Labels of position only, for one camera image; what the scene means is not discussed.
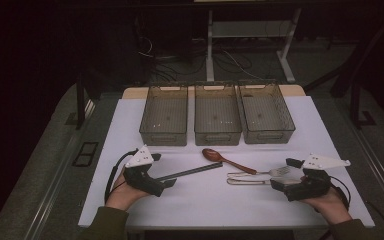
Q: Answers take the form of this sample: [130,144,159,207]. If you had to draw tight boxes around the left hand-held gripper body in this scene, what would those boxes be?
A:
[123,144,166,198]

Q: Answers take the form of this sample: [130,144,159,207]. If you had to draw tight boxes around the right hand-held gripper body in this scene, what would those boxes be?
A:
[284,152,352,202]

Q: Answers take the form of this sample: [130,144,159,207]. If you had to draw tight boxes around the silver metal fork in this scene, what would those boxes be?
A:
[227,165,292,178]

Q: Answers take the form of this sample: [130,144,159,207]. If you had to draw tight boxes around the black chopstick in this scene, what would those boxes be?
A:
[157,163,224,183]
[156,162,223,181]

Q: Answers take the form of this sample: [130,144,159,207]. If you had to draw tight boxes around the clear smoky plastic bin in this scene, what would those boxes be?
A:
[139,84,189,147]
[193,83,243,147]
[238,81,296,145]

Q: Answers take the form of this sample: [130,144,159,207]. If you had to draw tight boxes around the brown wooden spoon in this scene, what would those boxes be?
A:
[201,148,258,176]

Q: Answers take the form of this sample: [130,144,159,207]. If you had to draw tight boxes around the person's left hand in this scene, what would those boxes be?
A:
[105,168,151,212]

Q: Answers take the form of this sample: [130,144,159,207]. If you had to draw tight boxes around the person's right hand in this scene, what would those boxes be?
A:
[299,188,353,225]

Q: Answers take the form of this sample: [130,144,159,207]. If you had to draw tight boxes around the black metal stand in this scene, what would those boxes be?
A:
[349,81,378,129]

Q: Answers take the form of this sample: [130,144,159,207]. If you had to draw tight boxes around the white metal stand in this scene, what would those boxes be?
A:
[205,8,303,84]

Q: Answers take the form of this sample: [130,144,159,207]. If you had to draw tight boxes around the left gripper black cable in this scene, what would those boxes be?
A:
[104,148,140,204]

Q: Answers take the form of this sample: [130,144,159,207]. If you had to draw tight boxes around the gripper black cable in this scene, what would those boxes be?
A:
[104,148,140,204]
[329,175,352,211]

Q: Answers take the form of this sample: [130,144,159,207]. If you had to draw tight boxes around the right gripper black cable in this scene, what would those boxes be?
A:
[329,175,352,211]

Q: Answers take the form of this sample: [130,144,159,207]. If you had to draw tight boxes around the black floor cable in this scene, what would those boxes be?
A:
[364,199,384,240]

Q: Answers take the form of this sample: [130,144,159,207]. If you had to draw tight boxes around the bundle of floor cables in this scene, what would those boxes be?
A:
[136,33,268,83]

